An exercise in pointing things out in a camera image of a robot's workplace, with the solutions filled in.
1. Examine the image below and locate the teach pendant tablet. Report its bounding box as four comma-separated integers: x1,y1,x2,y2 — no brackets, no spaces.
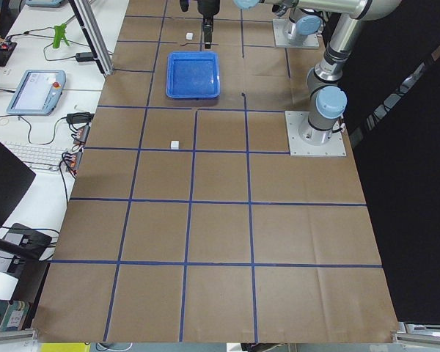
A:
7,70,66,115

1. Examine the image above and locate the blue plastic tray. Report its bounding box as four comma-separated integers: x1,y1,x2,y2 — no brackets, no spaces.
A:
166,51,221,99

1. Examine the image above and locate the black monitor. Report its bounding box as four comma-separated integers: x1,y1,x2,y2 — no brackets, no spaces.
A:
0,142,36,225

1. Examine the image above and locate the brown paper mat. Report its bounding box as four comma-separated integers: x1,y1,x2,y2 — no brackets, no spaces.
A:
33,1,397,343

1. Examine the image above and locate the green clamp tool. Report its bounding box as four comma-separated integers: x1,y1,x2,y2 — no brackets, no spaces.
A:
52,23,70,49

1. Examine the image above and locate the black power adapter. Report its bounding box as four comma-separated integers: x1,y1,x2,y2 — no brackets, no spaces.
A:
75,52,94,62

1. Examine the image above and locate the white keyboard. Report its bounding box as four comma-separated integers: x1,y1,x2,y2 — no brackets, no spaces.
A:
4,142,67,172

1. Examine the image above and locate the aluminium frame post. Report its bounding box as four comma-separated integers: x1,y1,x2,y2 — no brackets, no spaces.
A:
69,0,114,77

